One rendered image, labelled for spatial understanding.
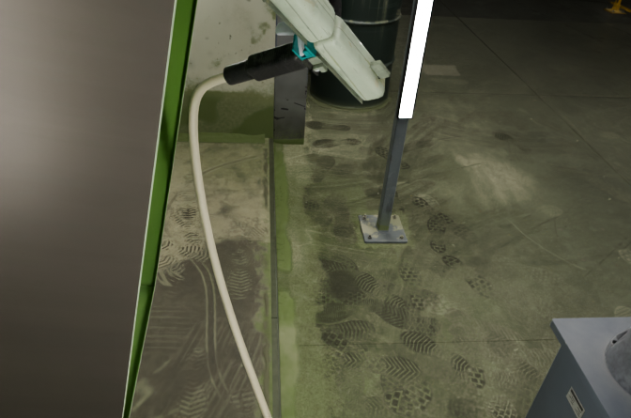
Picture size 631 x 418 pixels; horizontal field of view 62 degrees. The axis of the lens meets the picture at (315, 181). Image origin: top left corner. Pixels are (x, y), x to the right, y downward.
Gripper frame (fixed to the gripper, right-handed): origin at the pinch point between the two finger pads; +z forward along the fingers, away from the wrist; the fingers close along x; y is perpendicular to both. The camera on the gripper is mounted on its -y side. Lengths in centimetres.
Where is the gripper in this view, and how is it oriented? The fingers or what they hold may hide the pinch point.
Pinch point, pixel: (315, 54)
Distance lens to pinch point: 73.7
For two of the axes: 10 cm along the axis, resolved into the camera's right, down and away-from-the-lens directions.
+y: -8.5, 1.0, 5.2
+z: -1.2, 9.2, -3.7
